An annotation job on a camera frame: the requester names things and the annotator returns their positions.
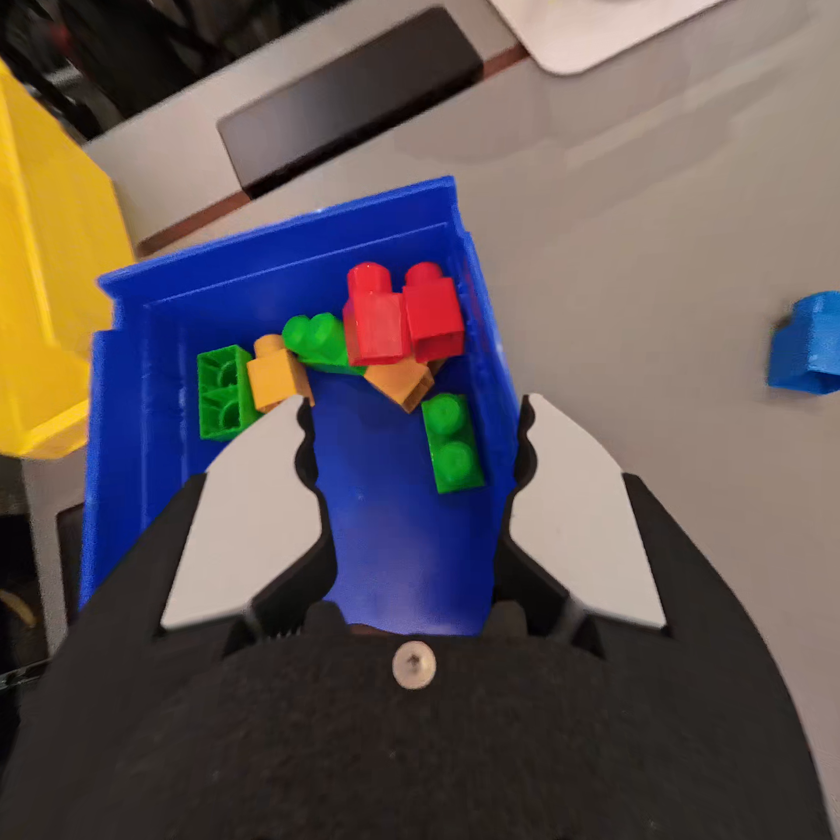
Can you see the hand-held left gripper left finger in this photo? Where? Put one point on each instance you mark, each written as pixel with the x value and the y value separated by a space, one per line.
pixel 243 538

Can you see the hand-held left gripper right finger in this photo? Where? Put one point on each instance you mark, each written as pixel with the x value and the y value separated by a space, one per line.
pixel 587 538

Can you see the blue plastic bin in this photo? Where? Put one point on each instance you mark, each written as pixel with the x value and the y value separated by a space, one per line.
pixel 394 551

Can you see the pile of colourful toy blocks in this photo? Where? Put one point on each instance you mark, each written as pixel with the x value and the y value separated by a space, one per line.
pixel 381 328

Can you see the blue toy building block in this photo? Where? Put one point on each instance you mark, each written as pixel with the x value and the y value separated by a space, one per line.
pixel 807 348

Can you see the yellow plastic bin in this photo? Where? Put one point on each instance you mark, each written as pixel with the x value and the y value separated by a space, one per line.
pixel 46 289

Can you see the black flat panel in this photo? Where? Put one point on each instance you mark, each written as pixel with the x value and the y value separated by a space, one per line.
pixel 348 99

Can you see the white book stand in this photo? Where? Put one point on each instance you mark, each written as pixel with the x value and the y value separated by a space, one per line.
pixel 591 33

